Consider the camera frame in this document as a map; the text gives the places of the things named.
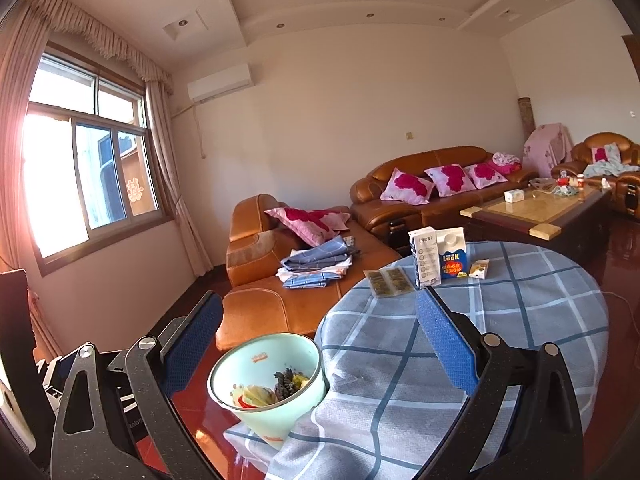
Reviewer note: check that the brown leather armchair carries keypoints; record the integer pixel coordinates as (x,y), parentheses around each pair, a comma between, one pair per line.
(607,140)

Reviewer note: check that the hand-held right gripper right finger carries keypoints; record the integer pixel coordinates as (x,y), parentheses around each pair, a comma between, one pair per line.
(445,345)

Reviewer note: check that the pink floral pillow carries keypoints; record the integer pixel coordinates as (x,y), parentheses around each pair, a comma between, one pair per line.
(310,222)
(450,180)
(485,175)
(407,185)

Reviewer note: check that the beige curtain valance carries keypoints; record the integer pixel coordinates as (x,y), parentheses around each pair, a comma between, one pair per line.
(100,35)

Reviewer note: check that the light blue clothes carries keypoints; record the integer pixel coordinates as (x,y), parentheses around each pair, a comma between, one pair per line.
(612,165)

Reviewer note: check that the pink floral bundled cloth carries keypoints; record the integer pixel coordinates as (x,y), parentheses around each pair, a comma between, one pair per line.
(507,162)

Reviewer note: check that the white green plastic bag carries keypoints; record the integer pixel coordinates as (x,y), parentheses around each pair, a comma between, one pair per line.
(255,394)

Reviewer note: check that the small yellow white box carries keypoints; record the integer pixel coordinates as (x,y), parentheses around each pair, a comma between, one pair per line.
(479,270)

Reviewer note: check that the white blue gable-top carton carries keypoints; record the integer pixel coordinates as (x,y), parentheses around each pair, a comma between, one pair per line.
(454,255)

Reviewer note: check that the light green waste bin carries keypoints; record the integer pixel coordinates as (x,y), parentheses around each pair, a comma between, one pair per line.
(260,427)

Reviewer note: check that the white tissue box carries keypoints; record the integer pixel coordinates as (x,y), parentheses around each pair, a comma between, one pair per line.
(513,196)

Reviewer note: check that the pink cloth cover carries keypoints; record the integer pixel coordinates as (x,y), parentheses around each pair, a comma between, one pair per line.
(545,150)

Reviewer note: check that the clear brown sachet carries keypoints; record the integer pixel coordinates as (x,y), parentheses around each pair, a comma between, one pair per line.
(400,280)
(380,285)

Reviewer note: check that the blue plaid tablecloth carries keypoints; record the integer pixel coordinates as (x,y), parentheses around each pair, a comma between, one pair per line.
(390,385)

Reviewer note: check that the tan rolled mat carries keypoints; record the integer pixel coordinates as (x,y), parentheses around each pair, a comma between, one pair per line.
(526,120)

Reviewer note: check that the sliding glass window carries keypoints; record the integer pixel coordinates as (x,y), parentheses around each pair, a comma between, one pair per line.
(100,180)

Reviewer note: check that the brown leather chaise lounge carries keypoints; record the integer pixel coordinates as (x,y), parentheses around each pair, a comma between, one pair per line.
(260,305)

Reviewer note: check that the white air conditioner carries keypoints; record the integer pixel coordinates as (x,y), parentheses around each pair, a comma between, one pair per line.
(220,82)

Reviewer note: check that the folded blue plaid bedding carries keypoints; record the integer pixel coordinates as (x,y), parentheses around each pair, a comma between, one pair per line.
(315,262)

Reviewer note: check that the square recessed ceiling light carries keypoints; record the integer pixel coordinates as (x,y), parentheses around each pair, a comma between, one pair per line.
(182,25)

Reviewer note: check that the small pink pillow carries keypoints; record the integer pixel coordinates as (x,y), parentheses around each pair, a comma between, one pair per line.
(599,154)

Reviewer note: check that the beige curtain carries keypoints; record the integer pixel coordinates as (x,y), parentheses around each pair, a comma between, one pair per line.
(172,175)
(15,110)

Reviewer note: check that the brown leather sofa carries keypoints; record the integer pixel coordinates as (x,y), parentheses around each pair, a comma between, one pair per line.
(450,155)

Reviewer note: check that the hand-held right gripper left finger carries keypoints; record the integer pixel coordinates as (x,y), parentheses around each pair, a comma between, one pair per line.
(192,345)

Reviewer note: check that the glass bowl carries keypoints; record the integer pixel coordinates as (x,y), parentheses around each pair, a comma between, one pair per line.
(542,185)

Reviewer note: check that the wooden glass-top coffee table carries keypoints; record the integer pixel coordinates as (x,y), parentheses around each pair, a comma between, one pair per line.
(535,215)

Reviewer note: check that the tall blue white milk carton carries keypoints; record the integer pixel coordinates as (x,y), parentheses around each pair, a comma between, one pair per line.
(425,260)

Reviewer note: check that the black flat panel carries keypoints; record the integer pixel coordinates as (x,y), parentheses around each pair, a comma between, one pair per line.
(22,360)

